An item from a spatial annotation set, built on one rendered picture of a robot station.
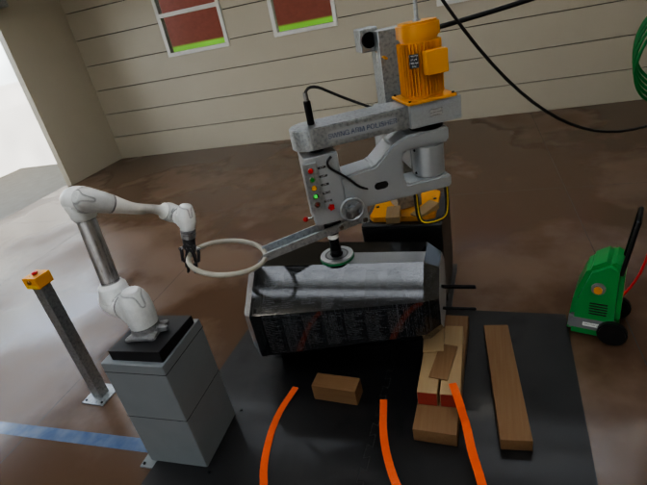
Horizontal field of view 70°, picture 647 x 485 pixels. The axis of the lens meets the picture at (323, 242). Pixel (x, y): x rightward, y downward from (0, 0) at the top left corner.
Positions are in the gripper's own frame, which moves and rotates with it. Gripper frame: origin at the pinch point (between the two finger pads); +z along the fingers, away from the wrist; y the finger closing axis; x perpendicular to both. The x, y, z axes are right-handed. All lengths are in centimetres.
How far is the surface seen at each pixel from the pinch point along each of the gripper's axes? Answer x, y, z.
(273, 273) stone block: 15, 49, 9
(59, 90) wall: 656, -478, -8
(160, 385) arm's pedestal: -64, 1, 36
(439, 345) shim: -3, 158, 45
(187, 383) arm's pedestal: -54, 11, 43
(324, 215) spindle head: 4, 81, -38
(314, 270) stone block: 10, 76, 3
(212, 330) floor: 71, -15, 100
